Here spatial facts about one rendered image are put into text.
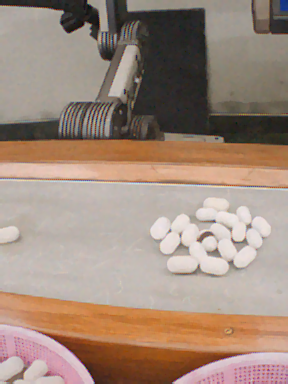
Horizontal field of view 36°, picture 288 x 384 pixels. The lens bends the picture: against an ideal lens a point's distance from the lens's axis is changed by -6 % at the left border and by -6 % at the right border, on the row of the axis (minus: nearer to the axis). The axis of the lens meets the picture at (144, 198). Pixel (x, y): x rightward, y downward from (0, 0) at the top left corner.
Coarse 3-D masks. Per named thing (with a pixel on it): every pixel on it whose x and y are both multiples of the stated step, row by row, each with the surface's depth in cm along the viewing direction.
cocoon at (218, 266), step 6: (204, 258) 56; (210, 258) 56; (216, 258) 56; (204, 264) 56; (210, 264) 56; (216, 264) 55; (222, 264) 55; (204, 270) 56; (210, 270) 56; (216, 270) 55; (222, 270) 55
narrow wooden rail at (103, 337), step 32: (0, 320) 48; (32, 320) 48; (64, 320) 48; (96, 320) 48; (128, 320) 48; (160, 320) 47; (192, 320) 47; (224, 320) 46; (256, 320) 46; (96, 352) 47; (128, 352) 46; (160, 352) 45; (192, 352) 44; (224, 352) 43; (256, 352) 42
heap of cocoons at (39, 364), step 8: (8, 360) 46; (16, 360) 46; (40, 360) 46; (0, 368) 45; (8, 368) 45; (16, 368) 46; (24, 368) 47; (32, 368) 45; (40, 368) 45; (0, 376) 45; (8, 376) 45; (16, 376) 47; (24, 376) 45; (32, 376) 45; (40, 376) 45; (48, 376) 46; (56, 376) 44
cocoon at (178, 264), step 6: (174, 258) 57; (180, 258) 56; (186, 258) 56; (192, 258) 56; (168, 264) 57; (174, 264) 56; (180, 264) 56; (186, 264) 56; (192, 264) 56; (174, 270) 56; (180, 270) 56; (186, 270) 56; (192, 270) 56
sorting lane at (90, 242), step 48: (0, 192) 78; (48, 192) 77; (96, 192) 76; (144, 192) 74; (192, 192) 73; (240, 192) 72; (48, 240) 65; (96, 240) 64; (144, 240) 64; (0, 288) 57; (48, 288) 56; (96, 288) 56; (144, 288) 55; (192, 288) 55; (240, 288) 54
